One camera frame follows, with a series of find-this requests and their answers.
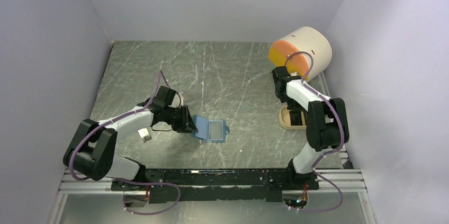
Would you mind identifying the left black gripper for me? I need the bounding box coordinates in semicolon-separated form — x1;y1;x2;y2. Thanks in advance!
164;104;198;134

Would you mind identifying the blue card holder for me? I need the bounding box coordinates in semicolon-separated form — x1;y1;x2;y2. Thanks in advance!
192;115;230;143

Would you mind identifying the grey VIP credit card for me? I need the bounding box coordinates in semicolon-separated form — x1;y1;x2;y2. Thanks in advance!
209;120;226;142

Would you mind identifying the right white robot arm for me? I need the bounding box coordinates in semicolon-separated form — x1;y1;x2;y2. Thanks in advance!
272;66;349;189

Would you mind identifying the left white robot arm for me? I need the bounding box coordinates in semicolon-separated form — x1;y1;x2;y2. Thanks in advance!
63;86;198;190

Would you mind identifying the dark card in tray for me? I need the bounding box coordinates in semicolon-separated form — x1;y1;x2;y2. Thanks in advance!
289;111;305;126

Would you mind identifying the small white plastic piece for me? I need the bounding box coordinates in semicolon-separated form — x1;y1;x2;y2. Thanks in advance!
138;128;152;143

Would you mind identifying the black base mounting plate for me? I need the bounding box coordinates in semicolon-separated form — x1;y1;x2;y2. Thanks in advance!
111;167;319;203

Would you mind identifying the beige oval tray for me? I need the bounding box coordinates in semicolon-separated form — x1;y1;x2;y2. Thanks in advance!
279;106;307;130

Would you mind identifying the beige cylindrical drawer box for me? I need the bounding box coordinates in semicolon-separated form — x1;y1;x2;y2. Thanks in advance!
268;26;333;82

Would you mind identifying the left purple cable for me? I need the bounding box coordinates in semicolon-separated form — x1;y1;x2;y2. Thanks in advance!
68;69;181;216

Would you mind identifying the aluminium rail frame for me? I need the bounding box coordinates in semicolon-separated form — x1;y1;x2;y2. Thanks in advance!
58;169;367;197

